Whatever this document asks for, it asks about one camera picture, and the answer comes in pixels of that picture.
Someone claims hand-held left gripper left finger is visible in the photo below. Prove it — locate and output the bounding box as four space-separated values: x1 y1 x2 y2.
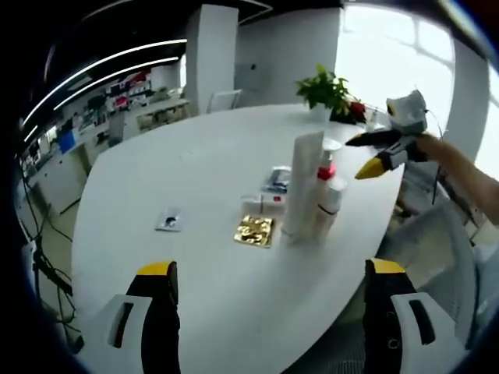
94 259 183 374

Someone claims thin gripper cable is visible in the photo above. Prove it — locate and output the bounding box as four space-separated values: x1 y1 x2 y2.
426 108 448 204

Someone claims white chair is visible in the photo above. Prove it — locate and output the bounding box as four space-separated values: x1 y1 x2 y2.
206 89 243 115

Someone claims blue storage box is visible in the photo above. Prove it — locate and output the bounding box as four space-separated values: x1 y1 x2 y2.
58 129 76 153

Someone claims grey swivel chair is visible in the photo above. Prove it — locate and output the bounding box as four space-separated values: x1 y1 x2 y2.
106 112 126 146

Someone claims large red-collared skincare pump bottle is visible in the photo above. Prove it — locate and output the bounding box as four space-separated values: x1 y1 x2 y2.
310 138 343 211

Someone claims grey mesh office chair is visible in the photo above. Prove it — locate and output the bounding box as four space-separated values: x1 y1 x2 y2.
384 201 480 348

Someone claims white skincare tube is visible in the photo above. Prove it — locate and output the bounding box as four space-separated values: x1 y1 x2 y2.
281 129 326 238

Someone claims green potted plant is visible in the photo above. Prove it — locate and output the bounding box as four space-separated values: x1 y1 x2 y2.
294 63 352 122

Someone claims gold skincare sachet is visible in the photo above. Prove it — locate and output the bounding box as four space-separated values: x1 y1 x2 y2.
232 213 276 249

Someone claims ceiling light strip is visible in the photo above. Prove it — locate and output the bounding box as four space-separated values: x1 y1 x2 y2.
22 38 187 126
51 55 181 112

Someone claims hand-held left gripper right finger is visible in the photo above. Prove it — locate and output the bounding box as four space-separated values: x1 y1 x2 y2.
363 257 460 374

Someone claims red flower plant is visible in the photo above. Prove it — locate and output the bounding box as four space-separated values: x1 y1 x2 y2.
342 100 368 125

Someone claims clear skincare sachet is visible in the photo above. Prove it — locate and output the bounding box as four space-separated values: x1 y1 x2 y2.
154 206 186 233

